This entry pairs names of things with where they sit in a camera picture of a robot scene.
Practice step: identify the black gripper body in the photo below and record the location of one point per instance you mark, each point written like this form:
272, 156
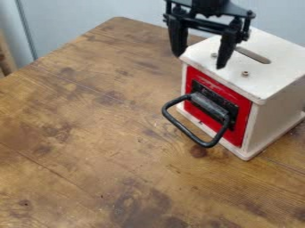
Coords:
212, 16

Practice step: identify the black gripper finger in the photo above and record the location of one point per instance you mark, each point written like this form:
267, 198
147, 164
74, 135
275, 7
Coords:
179, 34
230, 42

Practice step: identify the red wooden drawer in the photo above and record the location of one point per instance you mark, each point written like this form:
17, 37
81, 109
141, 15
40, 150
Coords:
227, 102

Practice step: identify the white wooden drawer cabinet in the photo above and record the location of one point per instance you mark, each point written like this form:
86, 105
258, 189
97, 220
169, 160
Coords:
263, 81

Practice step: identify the wooden object at left edge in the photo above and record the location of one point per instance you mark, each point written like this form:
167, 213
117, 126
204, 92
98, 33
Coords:
7, 60

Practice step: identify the grey vertical wall pipe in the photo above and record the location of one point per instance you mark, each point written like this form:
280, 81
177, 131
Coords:
26, 28

